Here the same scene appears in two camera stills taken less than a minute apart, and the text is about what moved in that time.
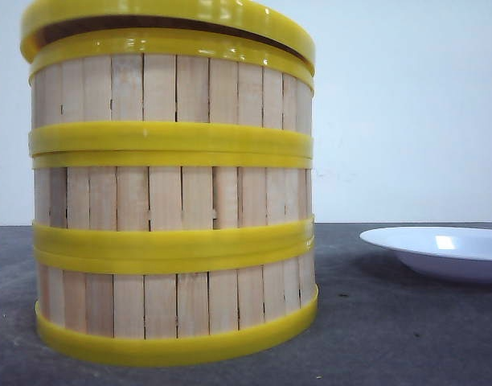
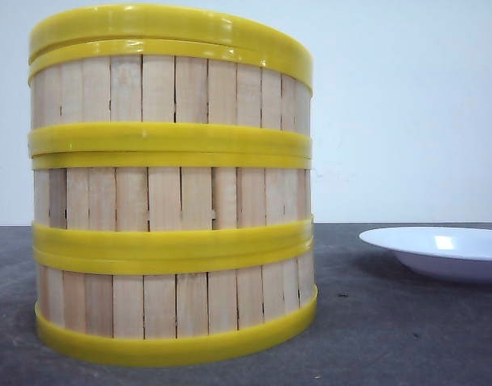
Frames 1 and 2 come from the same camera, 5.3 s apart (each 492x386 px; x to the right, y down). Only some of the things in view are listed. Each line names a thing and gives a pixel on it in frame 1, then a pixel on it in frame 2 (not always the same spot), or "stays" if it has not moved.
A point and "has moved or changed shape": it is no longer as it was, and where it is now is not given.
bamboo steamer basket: (173, 203) stays
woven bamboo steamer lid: (43, 20) has moved or changed shape
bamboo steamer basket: (175, 305) stays
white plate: (470, 253) stays
